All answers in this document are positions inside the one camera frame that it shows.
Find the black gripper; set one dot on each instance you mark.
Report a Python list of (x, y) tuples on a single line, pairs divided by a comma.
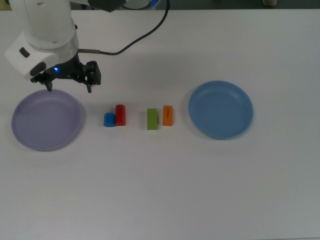
[(70, 70)]

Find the blue block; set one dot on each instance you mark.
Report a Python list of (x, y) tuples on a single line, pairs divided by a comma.
[(109, 120)]

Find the red cylinder block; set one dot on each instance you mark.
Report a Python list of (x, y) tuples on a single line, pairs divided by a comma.
[(120, 115)]

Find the green rectangular block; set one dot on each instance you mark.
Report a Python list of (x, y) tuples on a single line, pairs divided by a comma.
[(152, 119)]

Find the orange rectangular block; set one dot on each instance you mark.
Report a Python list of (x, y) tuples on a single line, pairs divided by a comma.
[(167, 115)]

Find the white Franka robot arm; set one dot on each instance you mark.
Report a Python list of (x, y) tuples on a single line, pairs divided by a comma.
[(47, 27)]

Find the purple plate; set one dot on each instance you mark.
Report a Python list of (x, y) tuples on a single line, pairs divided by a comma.
[(47, 120)]

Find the blue plate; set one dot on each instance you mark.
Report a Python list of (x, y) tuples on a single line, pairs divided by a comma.
[(221, 110)]

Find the pale round object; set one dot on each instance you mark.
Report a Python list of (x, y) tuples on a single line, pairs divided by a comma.
[(269, 2)]

